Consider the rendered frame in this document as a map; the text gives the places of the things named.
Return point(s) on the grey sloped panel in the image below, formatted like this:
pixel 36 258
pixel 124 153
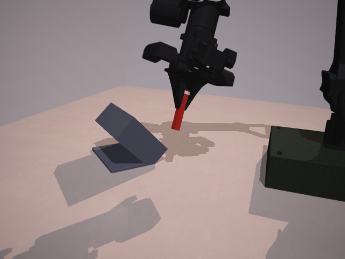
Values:
pixel 137 147

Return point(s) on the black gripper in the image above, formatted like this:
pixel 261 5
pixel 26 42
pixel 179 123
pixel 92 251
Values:
pixel 183 73

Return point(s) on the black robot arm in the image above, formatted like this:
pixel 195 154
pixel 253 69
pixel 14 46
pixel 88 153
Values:
pixel 206 14

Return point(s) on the red peg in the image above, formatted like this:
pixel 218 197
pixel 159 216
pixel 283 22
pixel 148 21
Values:
pixel 176 124

